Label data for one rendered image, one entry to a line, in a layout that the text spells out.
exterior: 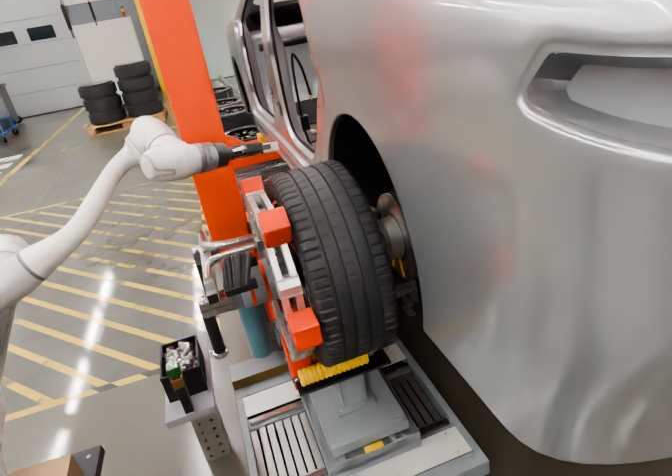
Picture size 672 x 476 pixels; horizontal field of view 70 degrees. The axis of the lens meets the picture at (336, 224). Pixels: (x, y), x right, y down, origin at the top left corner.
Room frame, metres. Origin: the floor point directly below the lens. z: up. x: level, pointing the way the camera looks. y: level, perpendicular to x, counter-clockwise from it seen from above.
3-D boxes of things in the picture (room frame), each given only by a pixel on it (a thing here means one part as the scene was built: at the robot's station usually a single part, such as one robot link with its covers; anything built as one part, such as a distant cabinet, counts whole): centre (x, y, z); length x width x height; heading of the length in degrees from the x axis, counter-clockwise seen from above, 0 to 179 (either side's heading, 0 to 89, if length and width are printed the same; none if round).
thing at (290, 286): (1.37, 0.22, 0.85); 0.54 x 0.07 x 0.54; 14
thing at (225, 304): (1.15, 0.38, 0.93); 0.09 x 0.05 x 0.05; 104
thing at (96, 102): (9.45, 3.59, 0.55); 1.40 x 0.80 x 1.09; 100
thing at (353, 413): (1.41, 0.05, 0.32); 0.40 x 0.30 x 0.28; 14
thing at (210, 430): (1.47, 0.66, 0.21); 0.10 x 0.10 x 0.42; 14
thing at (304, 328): (1.07, 0.14, 0.85); 0.09 x 0.08 x 0.07; 14
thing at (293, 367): (1.38, 0.18, 0.48); 0.16 x 0.12 x 0.17; 104
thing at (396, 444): (1.44, 0.06, 0.13); 0.50 x 0.36 x 0.10; 14
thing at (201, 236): (1.44, 0.36, 1.03); 0.19 x 0.18 x 0.11; 104
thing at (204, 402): (1.44, 0.66, 0.44); 0.43 x 0.17 x 0.03; 14
